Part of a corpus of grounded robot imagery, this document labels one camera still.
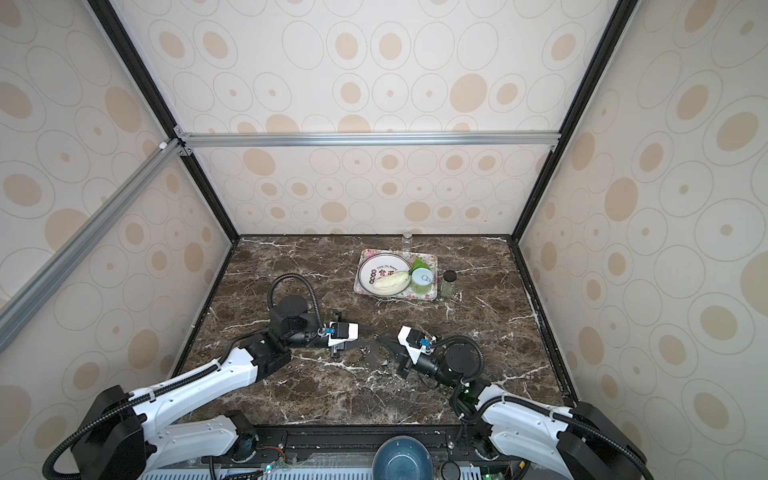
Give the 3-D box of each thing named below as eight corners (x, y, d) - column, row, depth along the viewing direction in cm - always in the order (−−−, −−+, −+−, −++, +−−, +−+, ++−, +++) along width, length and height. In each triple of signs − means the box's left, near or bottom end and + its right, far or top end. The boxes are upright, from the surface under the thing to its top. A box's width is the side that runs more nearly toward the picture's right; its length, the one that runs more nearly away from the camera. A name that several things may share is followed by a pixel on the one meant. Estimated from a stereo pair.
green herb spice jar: (441, 299, 104) (445, 281, 96) (439, 288, 107) (443, 270, 98) (452, 299, 104) (457, 281, 96) (450, 288, 107) (455, 270, 98)
